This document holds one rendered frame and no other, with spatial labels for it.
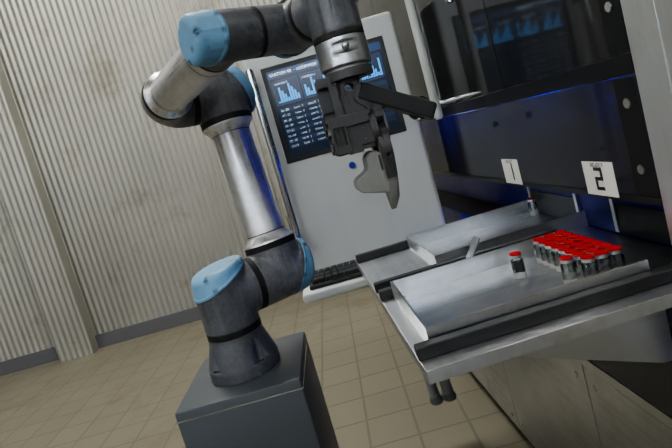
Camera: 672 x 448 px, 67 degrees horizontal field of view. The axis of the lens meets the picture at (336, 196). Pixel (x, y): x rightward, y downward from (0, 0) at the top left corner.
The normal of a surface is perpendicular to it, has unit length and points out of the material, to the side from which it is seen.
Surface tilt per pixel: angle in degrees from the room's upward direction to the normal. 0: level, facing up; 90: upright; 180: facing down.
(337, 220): 90
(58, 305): 90
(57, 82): 90
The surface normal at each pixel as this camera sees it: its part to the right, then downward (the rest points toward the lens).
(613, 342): 0.09, 0.08
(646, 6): -0.96, 0.28
